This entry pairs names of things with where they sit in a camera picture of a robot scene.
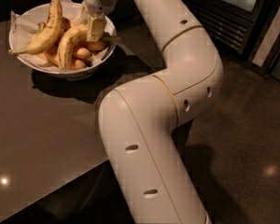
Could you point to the small orange banana right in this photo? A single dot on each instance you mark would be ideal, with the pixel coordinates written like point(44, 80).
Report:
point(99, 45)

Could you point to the curved yellow banana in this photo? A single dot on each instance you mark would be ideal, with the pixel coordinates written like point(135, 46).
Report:
point(67, 43)

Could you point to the white paper bowl liner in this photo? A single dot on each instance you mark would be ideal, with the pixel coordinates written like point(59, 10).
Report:
point(21, 25)

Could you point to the glass door refrigerator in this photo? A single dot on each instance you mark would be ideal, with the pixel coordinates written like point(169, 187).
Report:
point(235, 23)

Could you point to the small orange banana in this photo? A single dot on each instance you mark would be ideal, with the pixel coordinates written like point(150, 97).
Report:
point(99, 45)
point(81, 53)

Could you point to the white ceramic bowl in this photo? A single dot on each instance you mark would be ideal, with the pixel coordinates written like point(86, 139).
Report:
point(73, 73)

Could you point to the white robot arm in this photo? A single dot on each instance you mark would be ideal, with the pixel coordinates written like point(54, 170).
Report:
point(136, 119)

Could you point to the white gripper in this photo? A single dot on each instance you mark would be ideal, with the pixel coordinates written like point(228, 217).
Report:
point(99, 8)

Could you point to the long yellow banana left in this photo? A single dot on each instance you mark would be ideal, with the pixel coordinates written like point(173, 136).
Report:
point(48, 35)

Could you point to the small orange banana middle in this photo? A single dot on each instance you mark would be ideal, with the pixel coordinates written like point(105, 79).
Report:
point(81, 53)

